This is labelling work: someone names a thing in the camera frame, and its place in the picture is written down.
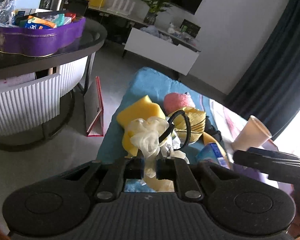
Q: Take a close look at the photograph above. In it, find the cream scrunchie with black band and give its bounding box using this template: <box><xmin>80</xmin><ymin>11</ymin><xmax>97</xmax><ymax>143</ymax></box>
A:
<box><xmin>128</xmin><ymin>110</ymin><xmax>191</xmax><ymax>192</ymax></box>

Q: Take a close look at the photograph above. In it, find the yellow sponge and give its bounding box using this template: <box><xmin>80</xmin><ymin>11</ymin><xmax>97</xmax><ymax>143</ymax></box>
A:
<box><xmin>116</xmin><ymin>95</ymin><xmax>167</xmax><ymax>158</ymax></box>

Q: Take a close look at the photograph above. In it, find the yellow striped cloth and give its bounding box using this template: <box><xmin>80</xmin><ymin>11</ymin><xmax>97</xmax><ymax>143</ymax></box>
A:
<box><xmin>173</xmin><ymin>106</ymin><xmax>206</xmax><ymax>144</ymax></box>

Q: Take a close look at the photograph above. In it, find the pink fluffy plush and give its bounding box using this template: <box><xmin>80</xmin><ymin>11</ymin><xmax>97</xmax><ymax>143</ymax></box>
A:
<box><xmin>164</xmin><ymin>92</ymin><xmax>195</xmax><ymax>115</ymax></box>

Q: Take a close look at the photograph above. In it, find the purple tissue pack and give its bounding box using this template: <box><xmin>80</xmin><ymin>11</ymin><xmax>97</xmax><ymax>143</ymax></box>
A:
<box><xmin>232</xmin><ymin>163</ymin><xmax>279</xmax><ymax>189</ymax></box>

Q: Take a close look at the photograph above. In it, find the beige paper cup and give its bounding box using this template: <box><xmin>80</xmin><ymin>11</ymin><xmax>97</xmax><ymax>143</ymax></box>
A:
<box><xmin>231</xmin><ymin>115</ymin><xmax>272</xmax><ymax>151</ymax></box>

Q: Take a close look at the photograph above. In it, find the blue white small carton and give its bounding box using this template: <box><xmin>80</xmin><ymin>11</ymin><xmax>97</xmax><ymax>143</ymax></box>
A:
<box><xmin>196</xmin><ymin>142</ymin><xmax>230</xmax><ymax>169</ymax></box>

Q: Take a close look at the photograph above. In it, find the red desk calendar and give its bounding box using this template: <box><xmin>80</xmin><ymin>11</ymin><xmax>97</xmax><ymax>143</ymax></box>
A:
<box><xmin>84</xmin><ymin>76</ymin><xmax>104</xmax><ymax>137</ymax></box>

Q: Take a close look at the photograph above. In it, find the dark blue curtain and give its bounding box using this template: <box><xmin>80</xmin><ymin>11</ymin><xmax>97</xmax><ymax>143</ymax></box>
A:
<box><xmin>224</xmin><ymin>0</ymin><xmax>300</xmax><ymax>140</ymax></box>

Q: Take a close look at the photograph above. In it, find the teal striped blanket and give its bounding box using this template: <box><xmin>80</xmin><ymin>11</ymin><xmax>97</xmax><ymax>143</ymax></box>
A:
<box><xmin>97</xmin><ymin>67</ymin><xmax>247</xmax><ymax>164</ymax></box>

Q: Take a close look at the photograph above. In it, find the round dark coffee table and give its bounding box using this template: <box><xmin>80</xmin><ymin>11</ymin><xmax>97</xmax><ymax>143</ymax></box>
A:
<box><xmin>0</xmin><ymin>18</ymin><xmax>107</xmax><ymax>152</ymax></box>

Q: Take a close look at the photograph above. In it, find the long tv console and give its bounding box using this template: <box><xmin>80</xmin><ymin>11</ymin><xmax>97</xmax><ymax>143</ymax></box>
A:
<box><xmin>84</xmin><ymin>4</ymin><xmax>202</xmax><ymax>55</ymax></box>

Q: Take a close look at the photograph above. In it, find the dark green framed box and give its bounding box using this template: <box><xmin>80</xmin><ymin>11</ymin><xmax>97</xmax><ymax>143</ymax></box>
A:
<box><xmin>180</xmin><ymin>19</ymin><xmax>200</xmax><ymax>38</ymax></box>

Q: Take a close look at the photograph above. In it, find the white wifi router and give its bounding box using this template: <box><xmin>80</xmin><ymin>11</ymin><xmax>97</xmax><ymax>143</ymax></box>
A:
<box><xmin>107</xmin><ymin>0</ymin><xmax>135</xmax><ymax>16</ymax></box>

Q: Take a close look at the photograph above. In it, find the purple tray box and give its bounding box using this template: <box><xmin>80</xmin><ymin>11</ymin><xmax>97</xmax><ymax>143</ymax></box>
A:
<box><xmin>0</xmin><ymin>17</ymin><xmax>86</xmax><ymax>57</ymax></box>

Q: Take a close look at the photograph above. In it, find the potted bamboo plant right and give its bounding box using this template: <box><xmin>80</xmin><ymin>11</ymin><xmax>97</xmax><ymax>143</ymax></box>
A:
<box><xmin>142</xmin><ymin>0</ymin><xmax>172</xmax><ymax>25</ymax></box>

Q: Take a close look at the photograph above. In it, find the yellow box on console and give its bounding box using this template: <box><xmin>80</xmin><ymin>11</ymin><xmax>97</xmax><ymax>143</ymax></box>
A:
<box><xmin>88</xmin><ymin>0</ymin><xmax>107</xmax><ymax>8</ymax></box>

